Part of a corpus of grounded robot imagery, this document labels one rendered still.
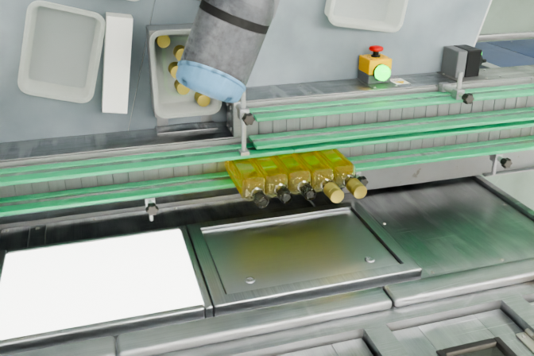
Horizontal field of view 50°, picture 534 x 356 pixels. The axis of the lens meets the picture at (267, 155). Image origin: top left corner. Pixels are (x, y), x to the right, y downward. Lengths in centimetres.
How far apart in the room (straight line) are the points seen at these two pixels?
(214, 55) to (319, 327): 58
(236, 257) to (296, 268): 14
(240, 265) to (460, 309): 47
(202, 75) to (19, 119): 76
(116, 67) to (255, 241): 55
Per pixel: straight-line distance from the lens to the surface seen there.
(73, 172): 142
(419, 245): 151
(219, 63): 91
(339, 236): 144
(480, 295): 135
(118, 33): 147
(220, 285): 125
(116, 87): 150
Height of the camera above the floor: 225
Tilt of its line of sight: 62 degrees down
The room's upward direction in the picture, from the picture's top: 142 degrees clockwise
